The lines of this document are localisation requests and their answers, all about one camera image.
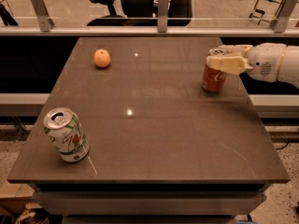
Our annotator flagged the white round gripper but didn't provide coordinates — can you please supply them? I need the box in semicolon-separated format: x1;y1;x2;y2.
206;43;286;82

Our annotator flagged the red coke can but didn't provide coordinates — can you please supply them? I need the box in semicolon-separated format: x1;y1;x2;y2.
202;48;228;92

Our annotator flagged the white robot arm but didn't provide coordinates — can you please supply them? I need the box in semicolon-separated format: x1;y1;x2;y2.
206;43;299;88

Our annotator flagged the white green 7up can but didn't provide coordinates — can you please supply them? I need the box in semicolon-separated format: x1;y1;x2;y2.
43;107;90;162

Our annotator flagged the wooden stool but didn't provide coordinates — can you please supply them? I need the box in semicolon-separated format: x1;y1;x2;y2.
249;0;284;24

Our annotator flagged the black office chair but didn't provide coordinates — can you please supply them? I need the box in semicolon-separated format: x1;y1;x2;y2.
87;0;192;26

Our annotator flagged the orange fruit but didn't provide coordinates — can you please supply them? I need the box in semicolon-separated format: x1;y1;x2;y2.
93;49;111;68

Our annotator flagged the grey table drawer base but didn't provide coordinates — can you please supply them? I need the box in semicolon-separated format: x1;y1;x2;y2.
34;190;265;220

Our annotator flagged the cardboard box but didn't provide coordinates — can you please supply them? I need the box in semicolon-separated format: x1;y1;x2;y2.
0;181;41;224

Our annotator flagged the right metal railing bracket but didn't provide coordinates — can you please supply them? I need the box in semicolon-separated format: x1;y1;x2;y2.
270;0;298;34

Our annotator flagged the metal railing bracket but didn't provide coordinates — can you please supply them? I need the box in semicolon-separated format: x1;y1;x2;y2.
157;0;168;33
30;0;54;32
270;0;298;34

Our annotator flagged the middle metal railing bracket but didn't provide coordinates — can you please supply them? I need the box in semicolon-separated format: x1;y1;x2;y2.
157;0;168;33

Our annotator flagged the black cable on floor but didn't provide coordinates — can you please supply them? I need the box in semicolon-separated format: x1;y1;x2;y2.
275;140;295;151

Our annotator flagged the left metal railing bracket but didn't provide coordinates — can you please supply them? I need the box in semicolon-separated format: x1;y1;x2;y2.
30;0;54;32

